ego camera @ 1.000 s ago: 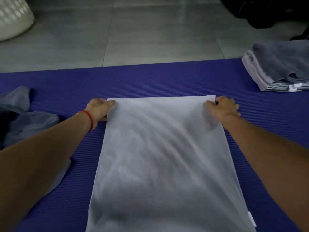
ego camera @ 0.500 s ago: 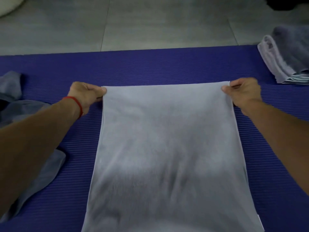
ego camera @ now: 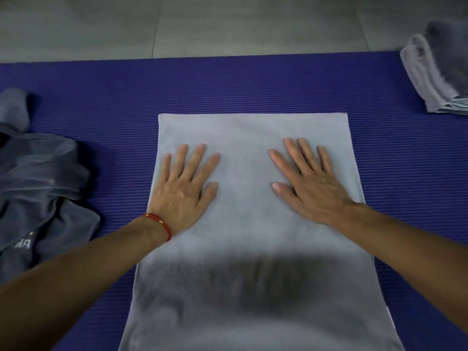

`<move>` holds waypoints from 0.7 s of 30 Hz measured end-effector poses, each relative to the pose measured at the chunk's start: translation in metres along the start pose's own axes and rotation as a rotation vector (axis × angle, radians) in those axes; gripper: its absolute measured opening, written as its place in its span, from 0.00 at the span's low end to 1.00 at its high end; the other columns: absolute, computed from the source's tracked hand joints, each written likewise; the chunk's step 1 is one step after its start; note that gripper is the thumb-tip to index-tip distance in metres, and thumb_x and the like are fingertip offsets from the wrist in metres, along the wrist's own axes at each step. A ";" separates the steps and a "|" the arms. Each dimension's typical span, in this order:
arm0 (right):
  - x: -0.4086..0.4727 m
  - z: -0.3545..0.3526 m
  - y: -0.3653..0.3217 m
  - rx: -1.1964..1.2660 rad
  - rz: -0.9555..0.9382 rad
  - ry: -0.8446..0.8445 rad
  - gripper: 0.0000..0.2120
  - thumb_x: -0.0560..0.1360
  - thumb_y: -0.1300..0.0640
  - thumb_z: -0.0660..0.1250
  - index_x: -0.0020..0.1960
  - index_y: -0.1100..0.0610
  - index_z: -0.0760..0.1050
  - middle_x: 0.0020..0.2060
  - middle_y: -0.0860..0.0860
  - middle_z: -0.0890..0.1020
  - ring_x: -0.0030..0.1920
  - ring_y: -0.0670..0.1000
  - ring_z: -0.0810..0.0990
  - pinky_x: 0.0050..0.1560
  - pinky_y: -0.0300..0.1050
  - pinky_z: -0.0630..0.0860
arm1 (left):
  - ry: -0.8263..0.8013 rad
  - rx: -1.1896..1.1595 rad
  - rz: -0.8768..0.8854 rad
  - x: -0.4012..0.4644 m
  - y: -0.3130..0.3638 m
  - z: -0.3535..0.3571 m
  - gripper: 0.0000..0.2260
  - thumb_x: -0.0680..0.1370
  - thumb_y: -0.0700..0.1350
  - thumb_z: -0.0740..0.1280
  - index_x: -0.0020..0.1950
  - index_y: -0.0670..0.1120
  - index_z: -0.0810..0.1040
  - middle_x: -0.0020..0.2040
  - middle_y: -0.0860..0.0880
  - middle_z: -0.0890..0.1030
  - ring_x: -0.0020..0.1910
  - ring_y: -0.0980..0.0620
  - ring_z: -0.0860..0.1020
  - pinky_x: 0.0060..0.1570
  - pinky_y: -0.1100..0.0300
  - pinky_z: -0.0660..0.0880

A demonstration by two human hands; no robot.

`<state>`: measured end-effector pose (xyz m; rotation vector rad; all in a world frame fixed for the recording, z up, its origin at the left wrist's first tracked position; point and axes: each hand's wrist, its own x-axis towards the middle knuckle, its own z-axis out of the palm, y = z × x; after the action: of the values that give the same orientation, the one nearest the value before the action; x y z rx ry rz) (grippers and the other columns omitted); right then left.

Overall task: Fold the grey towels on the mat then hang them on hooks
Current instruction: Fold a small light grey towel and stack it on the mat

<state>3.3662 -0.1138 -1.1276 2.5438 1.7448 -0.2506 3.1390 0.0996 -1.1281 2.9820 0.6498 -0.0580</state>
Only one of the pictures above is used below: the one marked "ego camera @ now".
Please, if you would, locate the person's right hand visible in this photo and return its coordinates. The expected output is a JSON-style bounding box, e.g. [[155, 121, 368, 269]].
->
[[269, 137, 361, 227]]

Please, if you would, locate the person's left hand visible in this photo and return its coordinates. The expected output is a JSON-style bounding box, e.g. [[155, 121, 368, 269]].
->
[[146, 143, 221, 240]]

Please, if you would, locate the purple ribbed mat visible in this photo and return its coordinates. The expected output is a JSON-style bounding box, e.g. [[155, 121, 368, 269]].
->
[[0, 51, 468, 351]]

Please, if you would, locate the pile of dark grey towels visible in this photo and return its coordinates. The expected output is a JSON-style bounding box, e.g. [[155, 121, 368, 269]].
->
[[0, 87, 101, 286]]

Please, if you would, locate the person's left forearm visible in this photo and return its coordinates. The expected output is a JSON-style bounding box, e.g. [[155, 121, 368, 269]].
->
[[0, 217, 169, 351]]

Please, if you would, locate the person's right forearm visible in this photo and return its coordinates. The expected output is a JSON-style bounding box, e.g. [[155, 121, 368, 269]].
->
[[329, 202, 468, 344]]

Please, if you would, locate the red string bracelet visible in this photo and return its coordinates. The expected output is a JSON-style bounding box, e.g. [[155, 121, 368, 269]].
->
[[143, 213, 173, 242]]

